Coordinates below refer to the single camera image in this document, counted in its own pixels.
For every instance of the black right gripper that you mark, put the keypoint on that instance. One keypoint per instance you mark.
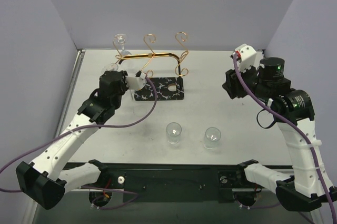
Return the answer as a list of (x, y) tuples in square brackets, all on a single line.
[(234, 84)]

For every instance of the clear wine glass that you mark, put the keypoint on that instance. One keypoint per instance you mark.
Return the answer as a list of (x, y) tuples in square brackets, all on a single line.
[(119, 42), (109, 67)]

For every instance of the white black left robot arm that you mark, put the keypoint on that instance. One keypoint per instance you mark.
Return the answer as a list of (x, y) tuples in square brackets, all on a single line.
[(44, 179)]

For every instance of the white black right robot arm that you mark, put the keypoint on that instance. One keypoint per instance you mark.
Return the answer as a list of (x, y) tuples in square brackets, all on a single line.
[(309, 187)]

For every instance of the gold wine glass rack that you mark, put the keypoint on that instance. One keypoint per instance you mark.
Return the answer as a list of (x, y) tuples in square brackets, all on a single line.
[(169, 86)]

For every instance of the short clear glass right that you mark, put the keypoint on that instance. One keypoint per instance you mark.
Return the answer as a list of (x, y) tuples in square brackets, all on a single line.
[(212, 138)]

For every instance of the short clear glass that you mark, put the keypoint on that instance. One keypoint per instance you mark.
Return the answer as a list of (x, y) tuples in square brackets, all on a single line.
[(212, 138), (173, 133)]

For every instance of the short clear glass left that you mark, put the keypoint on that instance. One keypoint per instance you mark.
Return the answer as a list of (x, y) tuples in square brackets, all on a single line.
[(173, 133)]

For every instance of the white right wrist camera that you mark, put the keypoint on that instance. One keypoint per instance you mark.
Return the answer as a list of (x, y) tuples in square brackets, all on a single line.
[(247, 55)]

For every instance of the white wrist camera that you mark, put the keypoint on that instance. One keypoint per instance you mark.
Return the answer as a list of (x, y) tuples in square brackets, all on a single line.
[(136, 82), (247, 55)]

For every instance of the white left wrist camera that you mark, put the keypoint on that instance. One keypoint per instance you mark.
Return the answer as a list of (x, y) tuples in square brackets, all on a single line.
[(136, 82)]

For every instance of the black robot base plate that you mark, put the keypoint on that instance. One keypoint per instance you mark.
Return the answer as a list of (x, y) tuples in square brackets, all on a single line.
[(178, 182)]

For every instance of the aluminium table frame rail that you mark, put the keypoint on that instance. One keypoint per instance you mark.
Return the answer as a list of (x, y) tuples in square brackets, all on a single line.
[(73, 79)]

